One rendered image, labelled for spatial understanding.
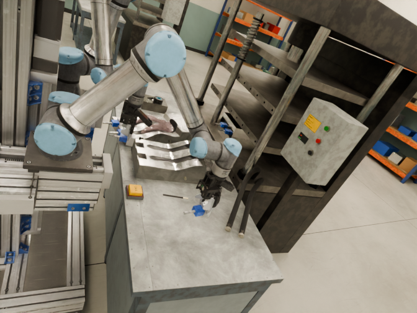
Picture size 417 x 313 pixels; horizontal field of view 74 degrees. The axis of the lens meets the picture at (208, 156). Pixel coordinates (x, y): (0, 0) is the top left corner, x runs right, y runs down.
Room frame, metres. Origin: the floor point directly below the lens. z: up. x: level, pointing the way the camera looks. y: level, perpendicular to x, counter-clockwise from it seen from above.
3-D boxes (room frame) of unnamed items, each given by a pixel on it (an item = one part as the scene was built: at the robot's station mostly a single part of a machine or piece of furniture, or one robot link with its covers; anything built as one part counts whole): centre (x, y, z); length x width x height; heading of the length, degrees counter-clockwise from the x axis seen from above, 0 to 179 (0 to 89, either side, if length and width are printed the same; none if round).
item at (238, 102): (2.39, -0.33, 1.01); 1.10 x 0.74 x 0.05; 31
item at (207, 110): (2.36, -0.29, 0.75); 1.30 x 0.84 x 0.06; 31
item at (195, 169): (1.40, 0.16, 0.87); 0.50 x 0.26 x 0.14; 121
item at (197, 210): (0.96, -0.05, 0.93); 0.13 x 0.05 x 0.05; 134
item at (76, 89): (1.24, 0.81, 1.09); 0.15 x 0.15 x 0.10
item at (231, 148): (0.98, -0.07, 1.25); 0.09 x 0.08 x 0.11; 116
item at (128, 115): (1.26, 0.46, 1.09); 0.09 x 0.08 x 0.12; 113
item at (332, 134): (1.57, -0.55, 0.73); 0.30 x 0.22 x 1.47; 31
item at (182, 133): (1.66, 0.41, 0.85); 0.50 x 0.26 x 0.11; 138
